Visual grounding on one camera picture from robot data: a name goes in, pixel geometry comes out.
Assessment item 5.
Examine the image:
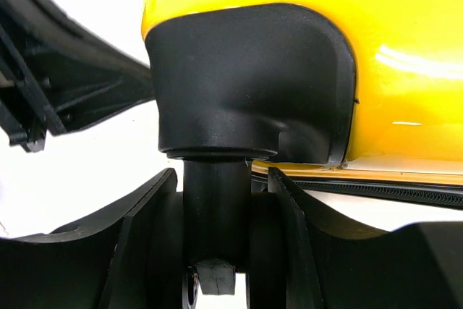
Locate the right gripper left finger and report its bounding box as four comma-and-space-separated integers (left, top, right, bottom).
1, 169, 178, 308

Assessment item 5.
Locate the yellow hard-shell suitcase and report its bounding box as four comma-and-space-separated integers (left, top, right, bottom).
141, 0, 462, 308

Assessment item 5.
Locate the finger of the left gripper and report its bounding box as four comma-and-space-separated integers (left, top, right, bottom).
1, 0, 154, 153

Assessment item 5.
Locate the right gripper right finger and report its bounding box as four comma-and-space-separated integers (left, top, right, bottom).
268, 168, 462, 308

